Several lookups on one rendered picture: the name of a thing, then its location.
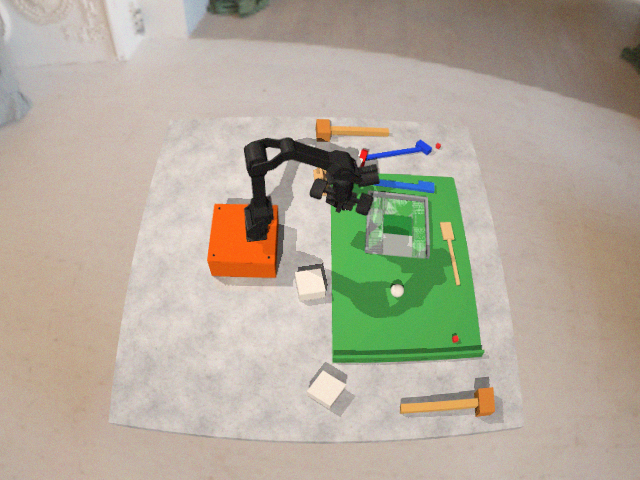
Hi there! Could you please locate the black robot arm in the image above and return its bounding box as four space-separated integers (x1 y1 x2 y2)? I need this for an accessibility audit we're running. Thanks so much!
243 137 380 242

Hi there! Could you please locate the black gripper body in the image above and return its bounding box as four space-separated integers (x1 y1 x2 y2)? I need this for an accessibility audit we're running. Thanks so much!
310 178 373 216

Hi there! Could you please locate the orange mallet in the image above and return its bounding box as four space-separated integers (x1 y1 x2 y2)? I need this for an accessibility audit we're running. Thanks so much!
400 387 495 417
316 119 390 142

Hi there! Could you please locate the green rectangular mat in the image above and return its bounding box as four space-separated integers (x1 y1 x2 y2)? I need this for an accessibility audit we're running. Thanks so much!
331 174 482 356

